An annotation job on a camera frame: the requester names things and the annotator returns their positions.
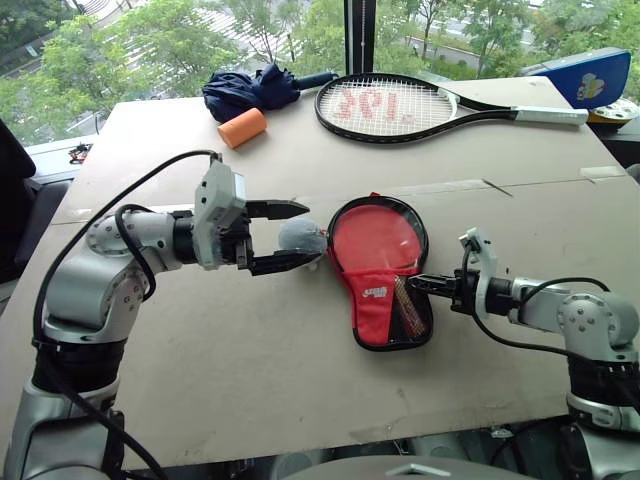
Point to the black chair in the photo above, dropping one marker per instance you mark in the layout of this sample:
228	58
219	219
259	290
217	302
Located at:
17	210

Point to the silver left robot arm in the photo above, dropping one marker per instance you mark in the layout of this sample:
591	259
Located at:
85	290

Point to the strip of clear tape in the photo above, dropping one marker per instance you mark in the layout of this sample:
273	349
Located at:
602	172

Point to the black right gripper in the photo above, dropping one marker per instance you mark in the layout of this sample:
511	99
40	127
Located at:
460	297

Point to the black window frame post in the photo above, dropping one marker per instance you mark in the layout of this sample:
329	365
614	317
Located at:
361	35

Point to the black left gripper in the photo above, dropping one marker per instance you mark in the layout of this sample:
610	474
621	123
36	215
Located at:
240	254

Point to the grey fuzzy ball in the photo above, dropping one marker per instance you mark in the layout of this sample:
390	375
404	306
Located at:
300	237

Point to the red black paddle case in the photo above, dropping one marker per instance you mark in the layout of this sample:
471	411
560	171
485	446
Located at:
370	310

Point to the black white tennis racket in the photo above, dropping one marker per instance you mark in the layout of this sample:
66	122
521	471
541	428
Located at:
480	105

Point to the orange foam cylinder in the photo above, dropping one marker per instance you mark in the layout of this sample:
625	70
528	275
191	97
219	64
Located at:
242	127

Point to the red table tennis paddle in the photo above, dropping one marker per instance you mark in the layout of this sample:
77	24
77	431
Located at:
375	235

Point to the small red black clip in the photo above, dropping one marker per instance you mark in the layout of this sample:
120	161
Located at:
80	151

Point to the yellow round object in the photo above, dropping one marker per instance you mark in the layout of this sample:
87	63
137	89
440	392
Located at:
615	111

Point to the dark rounded robot base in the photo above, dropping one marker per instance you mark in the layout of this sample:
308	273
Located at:
410	457

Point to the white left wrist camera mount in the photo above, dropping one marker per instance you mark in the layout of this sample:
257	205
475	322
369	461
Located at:
217	200

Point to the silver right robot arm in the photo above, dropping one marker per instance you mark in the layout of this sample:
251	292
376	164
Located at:
595	320

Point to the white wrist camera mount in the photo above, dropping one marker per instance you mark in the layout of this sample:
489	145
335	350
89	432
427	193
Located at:
484	260
217	200

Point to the navy folded umbrella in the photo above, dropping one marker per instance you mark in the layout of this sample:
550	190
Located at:
250	90

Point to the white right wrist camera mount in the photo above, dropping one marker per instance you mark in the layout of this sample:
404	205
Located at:
484	260

